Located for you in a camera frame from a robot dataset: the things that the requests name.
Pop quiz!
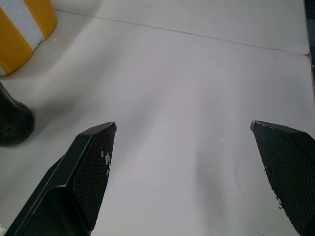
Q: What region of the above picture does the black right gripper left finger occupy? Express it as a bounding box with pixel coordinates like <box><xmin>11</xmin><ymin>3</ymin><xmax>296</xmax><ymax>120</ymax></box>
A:
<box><xmin>4</xmin><ymin>121</ymin><xmax>118</xmax><ymax>236</ymax></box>

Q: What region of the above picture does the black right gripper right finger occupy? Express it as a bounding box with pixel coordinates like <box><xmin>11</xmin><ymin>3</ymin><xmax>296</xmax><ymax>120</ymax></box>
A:
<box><xmin>250</xmin><ymin>120</ymin><xmax>315</xmax><ymax>236</ymax></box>

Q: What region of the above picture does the black rounded object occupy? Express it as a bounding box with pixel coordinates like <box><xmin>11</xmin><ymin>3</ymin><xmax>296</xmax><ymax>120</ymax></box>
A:
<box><xmin>0</xmin><ymin>82</ymin><xmax>36</xmax><ymax>148</ymax></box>

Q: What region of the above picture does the yellow and white container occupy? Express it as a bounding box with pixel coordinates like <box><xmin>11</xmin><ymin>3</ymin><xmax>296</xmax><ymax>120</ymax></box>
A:
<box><xmin>0</xmin><ymin>0</ymin><xmax>58</xmax><ymax>76</ymax></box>

